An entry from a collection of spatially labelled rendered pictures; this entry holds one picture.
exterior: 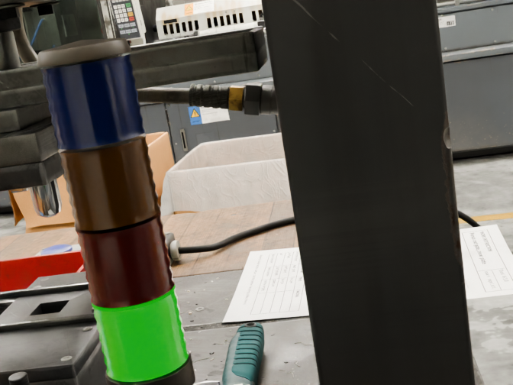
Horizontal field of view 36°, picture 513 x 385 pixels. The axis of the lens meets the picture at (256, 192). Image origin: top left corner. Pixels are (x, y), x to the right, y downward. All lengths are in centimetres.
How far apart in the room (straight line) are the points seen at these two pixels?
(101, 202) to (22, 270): 63
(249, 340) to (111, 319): 35
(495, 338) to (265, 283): 196
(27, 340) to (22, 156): 15
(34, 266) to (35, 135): 42
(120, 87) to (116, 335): 11
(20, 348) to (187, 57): 24
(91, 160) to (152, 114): 496
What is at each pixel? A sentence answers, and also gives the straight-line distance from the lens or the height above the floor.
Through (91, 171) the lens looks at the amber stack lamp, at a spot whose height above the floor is 115.
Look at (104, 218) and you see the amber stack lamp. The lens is 34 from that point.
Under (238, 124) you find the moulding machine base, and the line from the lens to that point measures 517.
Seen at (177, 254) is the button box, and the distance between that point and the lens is 100.
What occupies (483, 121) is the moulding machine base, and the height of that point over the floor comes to 25.
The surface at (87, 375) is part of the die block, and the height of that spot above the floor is 97.
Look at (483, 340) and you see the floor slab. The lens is 278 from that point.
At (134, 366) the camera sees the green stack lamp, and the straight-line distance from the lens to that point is 36.
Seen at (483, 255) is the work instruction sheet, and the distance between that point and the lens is 89.
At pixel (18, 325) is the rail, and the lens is 65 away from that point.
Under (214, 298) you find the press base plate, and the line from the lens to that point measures 87.
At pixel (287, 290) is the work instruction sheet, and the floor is 90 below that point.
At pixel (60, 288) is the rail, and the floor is 99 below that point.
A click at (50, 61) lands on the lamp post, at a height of 119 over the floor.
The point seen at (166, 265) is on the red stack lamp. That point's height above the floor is 110.
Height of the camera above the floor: 120
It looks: 14 degrees down
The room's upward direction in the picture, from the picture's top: 9 degrees counter-clockwise
